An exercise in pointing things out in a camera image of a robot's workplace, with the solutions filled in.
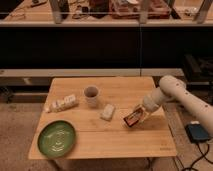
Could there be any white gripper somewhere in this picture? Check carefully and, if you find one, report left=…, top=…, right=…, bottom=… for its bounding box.
left=133, top=90, right=165, bottom=123

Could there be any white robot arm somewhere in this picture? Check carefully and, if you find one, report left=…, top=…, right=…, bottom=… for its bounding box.
left=137, top=75, right=213, bottom=138

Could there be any white sponge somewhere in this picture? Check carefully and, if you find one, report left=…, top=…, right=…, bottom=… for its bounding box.
left=100, top=104, right=115, bottom=121

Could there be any beige cup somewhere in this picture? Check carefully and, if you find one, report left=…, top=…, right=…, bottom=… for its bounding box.
left=84, top=86, right=99, bottom=108

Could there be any black power box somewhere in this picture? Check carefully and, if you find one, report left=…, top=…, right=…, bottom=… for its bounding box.
left=185, top=124, right=211, bottom=143

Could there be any light wooden table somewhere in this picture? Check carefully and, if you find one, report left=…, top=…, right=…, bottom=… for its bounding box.
left=37, top=77, right=177, bottom=159

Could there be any white squeeze bottle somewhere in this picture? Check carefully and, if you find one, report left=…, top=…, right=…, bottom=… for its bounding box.
left=44, top=94, right=78, bottom=113

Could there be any green plate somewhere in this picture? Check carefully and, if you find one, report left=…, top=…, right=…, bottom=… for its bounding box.
left=37, top=120, right=76, bottom=159

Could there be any red tray on shelf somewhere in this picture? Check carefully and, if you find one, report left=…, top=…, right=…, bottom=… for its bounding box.
left=110, top=0, right=171, bottom=19

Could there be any wooden background shelf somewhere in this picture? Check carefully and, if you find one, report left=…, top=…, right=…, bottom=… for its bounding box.
left=0, top=0, right=213, bottom=27

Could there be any black cable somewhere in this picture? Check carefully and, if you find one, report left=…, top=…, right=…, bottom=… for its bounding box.
left=179, top=141, right=213, bottom=171

